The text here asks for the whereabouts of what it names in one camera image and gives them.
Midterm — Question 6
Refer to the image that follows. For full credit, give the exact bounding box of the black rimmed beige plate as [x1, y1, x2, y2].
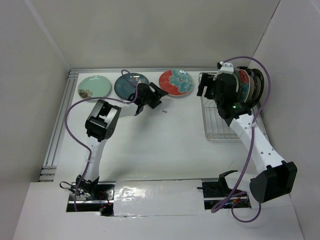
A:
[252, 68, 265, 107]
[246, 68, 261, 108]

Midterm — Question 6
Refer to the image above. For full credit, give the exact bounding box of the mint green flower plate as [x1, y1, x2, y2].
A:
[232, 70, 242, 101]
[78, 75, 112, 99]

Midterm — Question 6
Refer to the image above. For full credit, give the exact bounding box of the red teal floral plate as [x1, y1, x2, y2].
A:
[158, 69, 195, 97]
[238, 69, 252, 104]

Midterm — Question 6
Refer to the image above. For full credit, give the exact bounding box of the aluminium frame rail left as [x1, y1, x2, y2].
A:
[38, 77, 78, 182]

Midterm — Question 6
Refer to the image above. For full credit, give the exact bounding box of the aluminium frame rail back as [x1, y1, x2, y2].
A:
[69, 66, 218, 76]

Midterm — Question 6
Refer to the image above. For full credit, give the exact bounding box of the red teal floral plate back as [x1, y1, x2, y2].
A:
[158, 69, 195, 97]

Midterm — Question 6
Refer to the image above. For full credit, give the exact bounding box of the black rimmed beige plate back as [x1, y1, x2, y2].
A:
[246, 68, 261, 108]

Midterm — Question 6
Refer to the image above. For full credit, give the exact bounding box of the mint green flower plate back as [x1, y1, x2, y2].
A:
[78, 75, 112, 99]

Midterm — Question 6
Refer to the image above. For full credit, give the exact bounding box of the aluminium frame rail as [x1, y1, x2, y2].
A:
[38, 77, 78, 182]
[69, 66, 218, 76]

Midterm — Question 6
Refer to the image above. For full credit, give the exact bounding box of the white wire dish rack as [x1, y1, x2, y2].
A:
[198, 71, 267, 141]

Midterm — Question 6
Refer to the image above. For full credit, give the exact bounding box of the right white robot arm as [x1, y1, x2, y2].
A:
[197, 69, 298, 204]

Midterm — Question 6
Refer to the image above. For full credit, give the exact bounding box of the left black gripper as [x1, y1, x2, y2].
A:
[142, 82, 169, 109]

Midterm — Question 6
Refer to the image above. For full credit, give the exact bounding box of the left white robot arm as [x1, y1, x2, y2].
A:
[76, 82, 169, 200]

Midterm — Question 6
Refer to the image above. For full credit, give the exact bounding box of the white foil cover sheet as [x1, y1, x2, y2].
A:
[113, 179, 205, 217]

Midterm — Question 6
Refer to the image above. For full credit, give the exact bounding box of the black rimmed beige plate front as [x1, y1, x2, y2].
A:
[252, 68, 265, 107]

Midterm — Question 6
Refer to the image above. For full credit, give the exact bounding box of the dark teal plate back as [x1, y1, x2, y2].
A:
[114, 73, 150, 100]

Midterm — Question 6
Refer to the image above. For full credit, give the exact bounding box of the mint green flower plate front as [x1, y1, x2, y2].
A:
[232, 70, 242, 101]

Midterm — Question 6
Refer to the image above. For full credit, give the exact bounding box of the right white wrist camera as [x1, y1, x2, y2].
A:
[213, 61, 234, 81]

